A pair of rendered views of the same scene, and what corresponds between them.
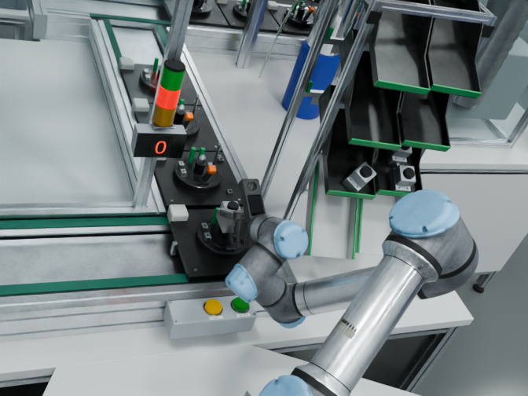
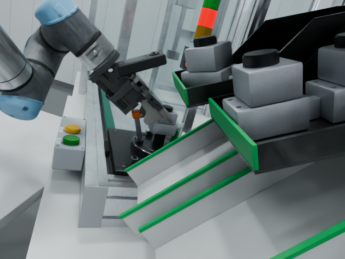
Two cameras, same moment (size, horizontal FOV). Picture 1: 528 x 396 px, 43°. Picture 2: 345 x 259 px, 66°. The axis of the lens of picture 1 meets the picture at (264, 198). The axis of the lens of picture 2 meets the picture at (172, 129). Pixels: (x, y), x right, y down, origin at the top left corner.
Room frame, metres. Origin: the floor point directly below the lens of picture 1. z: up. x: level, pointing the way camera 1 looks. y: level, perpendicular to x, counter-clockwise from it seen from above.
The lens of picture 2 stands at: (1.46, -0.57, 1.26)
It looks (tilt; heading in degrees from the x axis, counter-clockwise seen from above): 19 degrees down; 101
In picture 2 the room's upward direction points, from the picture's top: 15 degrees clockwise
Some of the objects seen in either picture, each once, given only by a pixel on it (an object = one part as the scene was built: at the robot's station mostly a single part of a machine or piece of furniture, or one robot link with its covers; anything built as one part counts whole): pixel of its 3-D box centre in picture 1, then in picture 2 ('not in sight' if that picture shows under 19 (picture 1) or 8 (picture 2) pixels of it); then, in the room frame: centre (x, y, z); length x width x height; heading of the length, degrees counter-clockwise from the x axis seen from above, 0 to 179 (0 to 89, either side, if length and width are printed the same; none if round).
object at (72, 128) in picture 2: (213, 307); (72, 130); (1.08, 0.02, 0.96); 0.04 x 0.04 x 0.02
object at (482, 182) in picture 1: (401, 188); not in sight; (2.69, -0.60, 0.43); 1.11 x 0.68 x 0.86; 122
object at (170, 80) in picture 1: (172, 75); (212, 0); (1.31, 0.29, 1.38); 0.05 x 0.05 x 0.05
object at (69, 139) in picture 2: (240, 305); (71, 141); (1.12, -0.04, 0.96); 0.04 x 0.04 x 0.02
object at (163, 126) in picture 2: (229, 212); (168, 119); (1.32, 0.07, 1.06); 0.08 x 0.04 x 0.07; 33
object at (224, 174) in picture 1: (199, 165); not in sight; (1.52, 0.20, 1.01); 0.24 x 0.24 x 0.13; 32
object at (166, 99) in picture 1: (168, 94); (207, 18); (1.31, 0.29, 1.33); 0.05 x 0.05 x 0.05
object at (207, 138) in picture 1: (179, 115); not in sight; (1.73, 0.33, 1.01); 0.24 x 0.24 x 0.13; 32
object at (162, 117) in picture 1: (164, 112); (202, 35); (1.31, 0.29, 1.28); 0.05 x 0.05 x 0.05
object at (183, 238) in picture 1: (221, 242); (155, 153); (1.31, 0.07, 0.96); 0.24 x 0.24 x 0.02; 32
